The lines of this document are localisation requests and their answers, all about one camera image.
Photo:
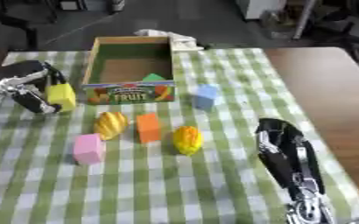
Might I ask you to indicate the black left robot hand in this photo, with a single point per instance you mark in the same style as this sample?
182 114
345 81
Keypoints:
30 102

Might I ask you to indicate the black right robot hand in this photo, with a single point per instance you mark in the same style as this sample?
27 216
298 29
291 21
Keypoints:
279 151

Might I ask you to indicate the yellow block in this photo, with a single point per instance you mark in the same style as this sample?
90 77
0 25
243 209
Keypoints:
61 94

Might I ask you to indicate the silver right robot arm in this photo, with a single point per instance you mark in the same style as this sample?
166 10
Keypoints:
310 209

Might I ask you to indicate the cardboard box with green inside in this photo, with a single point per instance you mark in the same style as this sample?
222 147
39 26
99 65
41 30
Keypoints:
129 70

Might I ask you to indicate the pink block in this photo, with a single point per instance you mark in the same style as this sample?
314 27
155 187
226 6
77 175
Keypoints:
88 148

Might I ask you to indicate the yellow toy banana bunch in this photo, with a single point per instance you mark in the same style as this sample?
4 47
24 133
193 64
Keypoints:
109 124

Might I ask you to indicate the blue block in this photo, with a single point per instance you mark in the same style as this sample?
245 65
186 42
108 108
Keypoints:
205 96

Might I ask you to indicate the yellow orange toy fruit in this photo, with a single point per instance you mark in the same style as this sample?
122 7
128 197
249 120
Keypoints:
187 139

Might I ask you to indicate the orange block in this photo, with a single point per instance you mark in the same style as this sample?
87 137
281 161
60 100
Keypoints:
148 127

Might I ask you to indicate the green block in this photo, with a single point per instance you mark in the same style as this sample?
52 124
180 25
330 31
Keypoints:
153 77

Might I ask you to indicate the grey metal pole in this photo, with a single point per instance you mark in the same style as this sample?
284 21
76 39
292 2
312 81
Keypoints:
305 18

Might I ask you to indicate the black office chair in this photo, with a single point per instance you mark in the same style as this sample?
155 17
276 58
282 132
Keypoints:
348 26

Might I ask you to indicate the white crumpled object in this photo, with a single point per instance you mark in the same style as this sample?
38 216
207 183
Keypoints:
175 39

